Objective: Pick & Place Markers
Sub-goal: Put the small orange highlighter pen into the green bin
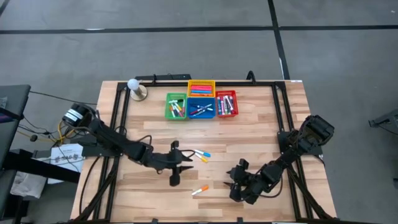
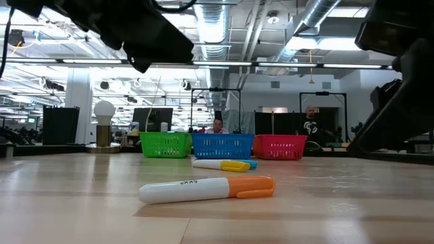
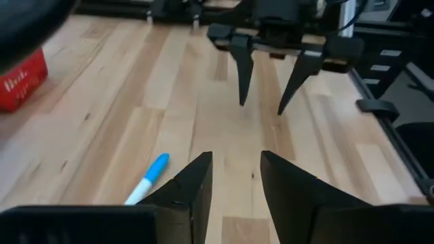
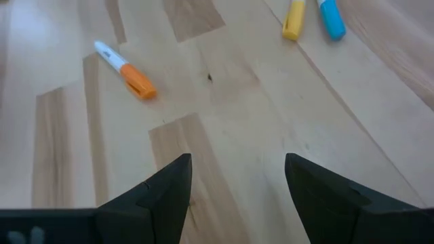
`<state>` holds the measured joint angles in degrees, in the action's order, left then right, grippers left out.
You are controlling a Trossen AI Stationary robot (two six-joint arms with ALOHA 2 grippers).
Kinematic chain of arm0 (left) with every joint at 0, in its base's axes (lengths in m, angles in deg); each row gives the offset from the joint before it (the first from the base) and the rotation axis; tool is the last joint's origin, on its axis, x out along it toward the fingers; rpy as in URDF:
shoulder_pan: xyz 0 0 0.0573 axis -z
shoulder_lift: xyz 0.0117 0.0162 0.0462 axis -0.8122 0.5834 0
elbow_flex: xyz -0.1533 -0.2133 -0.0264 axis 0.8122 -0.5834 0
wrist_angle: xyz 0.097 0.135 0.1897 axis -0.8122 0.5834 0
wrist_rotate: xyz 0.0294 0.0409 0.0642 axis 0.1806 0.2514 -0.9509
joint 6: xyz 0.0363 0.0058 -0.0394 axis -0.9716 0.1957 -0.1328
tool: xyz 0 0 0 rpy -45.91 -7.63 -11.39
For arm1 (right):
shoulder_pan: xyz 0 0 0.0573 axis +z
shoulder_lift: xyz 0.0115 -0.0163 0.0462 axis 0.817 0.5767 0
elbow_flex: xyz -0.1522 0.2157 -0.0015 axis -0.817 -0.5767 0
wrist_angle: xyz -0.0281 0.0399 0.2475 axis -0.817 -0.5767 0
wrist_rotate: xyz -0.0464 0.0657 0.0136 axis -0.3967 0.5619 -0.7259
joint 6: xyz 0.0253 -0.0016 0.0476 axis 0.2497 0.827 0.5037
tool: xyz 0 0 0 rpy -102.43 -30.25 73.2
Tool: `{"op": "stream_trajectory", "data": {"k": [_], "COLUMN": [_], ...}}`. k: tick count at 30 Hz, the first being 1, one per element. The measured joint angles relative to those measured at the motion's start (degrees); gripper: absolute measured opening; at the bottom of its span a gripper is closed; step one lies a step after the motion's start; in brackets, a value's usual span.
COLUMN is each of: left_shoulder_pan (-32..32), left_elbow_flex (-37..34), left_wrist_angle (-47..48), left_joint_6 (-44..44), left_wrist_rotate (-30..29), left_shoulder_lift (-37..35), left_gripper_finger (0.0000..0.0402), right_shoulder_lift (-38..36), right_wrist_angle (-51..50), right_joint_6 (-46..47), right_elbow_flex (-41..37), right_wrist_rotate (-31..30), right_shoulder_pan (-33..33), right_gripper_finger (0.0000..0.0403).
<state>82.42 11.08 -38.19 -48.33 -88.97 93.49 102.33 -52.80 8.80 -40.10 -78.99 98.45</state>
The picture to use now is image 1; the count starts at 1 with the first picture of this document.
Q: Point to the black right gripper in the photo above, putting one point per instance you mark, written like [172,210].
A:
[248,183]

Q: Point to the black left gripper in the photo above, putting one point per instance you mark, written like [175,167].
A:
[161,160]

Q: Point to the yellow cap white marker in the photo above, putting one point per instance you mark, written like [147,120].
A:
[178,107]
[202,159]

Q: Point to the light blue cap white marker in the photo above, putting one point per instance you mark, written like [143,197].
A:
[205,153]

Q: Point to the black cap white marker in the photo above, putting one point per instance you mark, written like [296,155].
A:
[178,113]

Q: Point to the orange cap white marker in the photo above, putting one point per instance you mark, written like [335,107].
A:
[171,109]
[203,188]

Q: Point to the purple cap white marker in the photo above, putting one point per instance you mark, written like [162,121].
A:
[174,107]

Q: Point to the thin green Expo marker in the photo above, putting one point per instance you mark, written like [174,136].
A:
[200,113]

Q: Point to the thin blue Expo marker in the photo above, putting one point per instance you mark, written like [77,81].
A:
[202,106]

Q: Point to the teal Expo dry-erase marker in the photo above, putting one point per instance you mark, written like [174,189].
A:
[219,107]

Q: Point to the magenta Expo dry-erase marker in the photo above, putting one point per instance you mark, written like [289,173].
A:
[222,107]

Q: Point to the orange Sharpie highlighter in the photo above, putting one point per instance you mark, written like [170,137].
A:
[202,94]

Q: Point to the green Expo dry-erase marker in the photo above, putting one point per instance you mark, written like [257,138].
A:
[226,109]

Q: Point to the blue Expo dry-erase marker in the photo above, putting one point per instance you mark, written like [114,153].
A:
[233,107]

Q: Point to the blue Sharpie highlighter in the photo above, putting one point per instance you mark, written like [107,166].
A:
[202,91]

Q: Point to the hot pink highlighter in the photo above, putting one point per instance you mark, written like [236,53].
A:
[202,89]

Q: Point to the coral pink highlighter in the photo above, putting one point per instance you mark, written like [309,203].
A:
[202,87]

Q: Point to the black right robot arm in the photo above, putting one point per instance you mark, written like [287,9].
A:
[298,149]

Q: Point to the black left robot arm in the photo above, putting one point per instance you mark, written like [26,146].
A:
[109,137]

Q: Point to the green plastic basket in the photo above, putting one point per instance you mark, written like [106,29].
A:
[168,116]

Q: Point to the blue plastic basket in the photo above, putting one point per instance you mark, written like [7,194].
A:
[189,115]

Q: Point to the yellow plastic basket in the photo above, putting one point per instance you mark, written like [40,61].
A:
[189,90]

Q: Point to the white globe lamp brass base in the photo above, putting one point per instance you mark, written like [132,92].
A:
[138,91]

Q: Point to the red plastic basket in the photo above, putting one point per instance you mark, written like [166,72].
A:
[223,92]

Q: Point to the black power strip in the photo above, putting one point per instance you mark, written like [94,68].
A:
[168,77]

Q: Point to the white printed paper sheet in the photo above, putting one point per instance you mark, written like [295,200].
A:
[66,158]

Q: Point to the black bench beam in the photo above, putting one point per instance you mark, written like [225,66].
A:
[37,166]

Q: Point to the white plastic bag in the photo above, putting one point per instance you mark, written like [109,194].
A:
[28,185]

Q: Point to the grey equipment stand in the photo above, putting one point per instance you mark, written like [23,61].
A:
[385,119]

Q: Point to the grey side desk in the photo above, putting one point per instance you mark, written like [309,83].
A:
[12,99]

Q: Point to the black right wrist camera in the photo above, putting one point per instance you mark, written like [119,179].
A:
[243,164]

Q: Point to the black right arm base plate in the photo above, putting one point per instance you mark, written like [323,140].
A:
[283,138]

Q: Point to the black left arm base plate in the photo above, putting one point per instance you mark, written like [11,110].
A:
[90,152]

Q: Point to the black aluminium table frame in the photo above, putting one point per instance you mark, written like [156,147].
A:
[264,83]

